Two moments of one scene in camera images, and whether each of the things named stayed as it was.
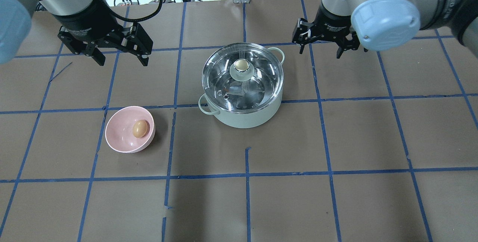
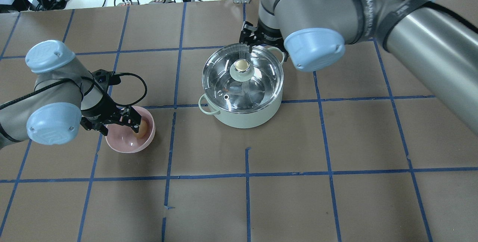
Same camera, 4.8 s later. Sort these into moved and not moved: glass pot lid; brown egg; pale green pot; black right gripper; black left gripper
Moved: black right gripper; black left gripper
Not moved: pale green pot; brown egg; glass pot lid
